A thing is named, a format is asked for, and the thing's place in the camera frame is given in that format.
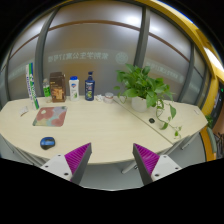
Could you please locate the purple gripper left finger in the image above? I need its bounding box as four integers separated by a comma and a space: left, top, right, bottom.
41, 143, 92, 185

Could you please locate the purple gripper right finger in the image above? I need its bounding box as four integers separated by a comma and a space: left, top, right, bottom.
133, 143, 181, 185

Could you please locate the floral pastel mouse pad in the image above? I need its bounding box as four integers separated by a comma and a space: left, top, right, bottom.
33, 106, 67, 127

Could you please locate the white plant pot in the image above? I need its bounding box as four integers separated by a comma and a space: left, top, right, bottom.
131, 97, 147, 113

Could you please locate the crumpled white paper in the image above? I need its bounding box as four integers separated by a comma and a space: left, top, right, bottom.
95, 94, 104, 102

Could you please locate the small white round jar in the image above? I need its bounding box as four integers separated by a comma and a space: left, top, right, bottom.
104, 92, 114, 104

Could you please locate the white shampoo bottle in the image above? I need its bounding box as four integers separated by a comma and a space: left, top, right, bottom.
69, 76, 79, 102

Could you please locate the small green drink bottle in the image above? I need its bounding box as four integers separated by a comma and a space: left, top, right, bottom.
43, 78, 51, 103

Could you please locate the dark blue pump bottle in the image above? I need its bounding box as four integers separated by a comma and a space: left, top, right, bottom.
85, 71, 95, 101

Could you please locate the green pothos plant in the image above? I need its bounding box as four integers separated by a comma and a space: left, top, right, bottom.
114, 64, 182, 138

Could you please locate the brown coffee box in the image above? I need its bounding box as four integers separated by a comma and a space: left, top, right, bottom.
50, 72, 66, 103

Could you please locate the black desk cable grommet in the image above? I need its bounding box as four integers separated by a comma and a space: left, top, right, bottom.
149, 118, 155, 124

